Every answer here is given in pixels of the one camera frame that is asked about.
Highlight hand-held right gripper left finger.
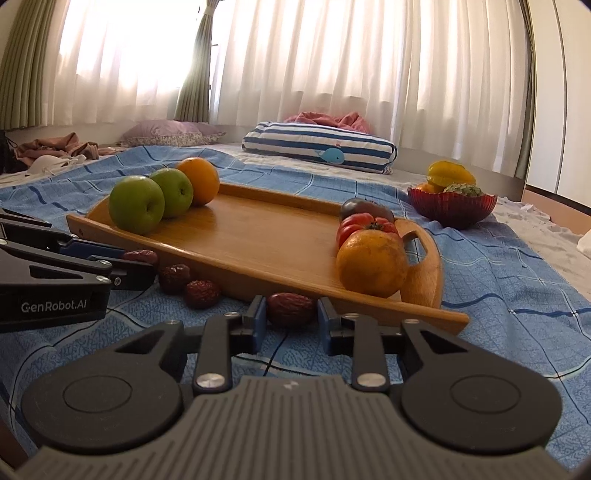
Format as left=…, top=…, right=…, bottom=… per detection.
left=106, top=295, right=269, bottom=395

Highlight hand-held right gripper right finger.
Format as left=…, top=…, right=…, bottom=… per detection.
left=316, top=296, right=476, bottom=393

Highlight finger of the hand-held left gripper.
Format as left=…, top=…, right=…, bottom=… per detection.
left=0, top=242, right=158, bottom=296
left=0, top=208, right=125, bottom=260

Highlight red jujube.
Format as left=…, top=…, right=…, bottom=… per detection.
left=158, top=264, right=192, bottom=294
left=122, top=249, right=159, bottom=266
left=185, top=279, right=221, bottom=309
left=266, top=292, right=317, bottom=328

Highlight speckled orange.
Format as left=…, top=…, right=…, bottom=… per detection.
left=336, top=230, right=409, bottom=298

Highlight wooden tray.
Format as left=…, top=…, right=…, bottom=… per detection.
left=66, top=181, right=471, bottom=335

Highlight red ribbed tomato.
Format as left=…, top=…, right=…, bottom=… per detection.
left=336, top=213, right=400, bottom=250

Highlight smooth orange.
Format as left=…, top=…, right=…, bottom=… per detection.
left=177, top=157, right=221, bottom=207

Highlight dark purple tomato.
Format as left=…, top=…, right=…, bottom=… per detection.
left=340, top=198, right=395, bottom=224

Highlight white garment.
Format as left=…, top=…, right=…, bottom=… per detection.
left=23, top=154, right=88, bottom=178

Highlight brown pink clothes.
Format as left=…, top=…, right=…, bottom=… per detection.
left=14, top=132, right=100, bottom=162

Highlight dark cloth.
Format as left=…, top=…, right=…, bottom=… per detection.
left=0, top=129, right=19, bottom=174

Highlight purple floral pillow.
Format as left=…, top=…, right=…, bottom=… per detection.
left=116, top=120, right=227, bottom=148

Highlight blue checked blanket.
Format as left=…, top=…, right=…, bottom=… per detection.
left=0, top=145, right=591, bottom=457

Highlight red glass bowl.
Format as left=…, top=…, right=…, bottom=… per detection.
left=407, top=187, right=498, bottom=230

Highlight blue striped whale pillow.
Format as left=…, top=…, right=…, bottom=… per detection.
left=241, top=121, right=399, bottom=175

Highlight white sheer curtain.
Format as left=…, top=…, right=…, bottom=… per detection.
left=210, top=0, right=529, bottom=174
left=55, top=0, right=206, bottom=125

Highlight green curtain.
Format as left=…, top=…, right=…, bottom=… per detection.
left=174, top=0, right=220, bottom=123
left=0, top=0, right=65, bottom=130
left=517, top=0, right=539, bottom=181

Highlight green custard apple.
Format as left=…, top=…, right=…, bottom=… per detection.
left=443, top=183, right=484, bottom=198

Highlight yellow starfruit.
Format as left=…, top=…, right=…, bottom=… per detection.
left=427, top=160, right=476, bottom=188

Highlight pink cloth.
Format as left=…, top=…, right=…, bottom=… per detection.
left=284, top=111, right=374, bottom=136

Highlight white wardrobe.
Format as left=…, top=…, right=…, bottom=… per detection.
left=529, top=0, right=591, bottom=204

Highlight wooden bed frame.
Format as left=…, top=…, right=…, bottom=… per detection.
left=526, top=185, right=591, bottom=236

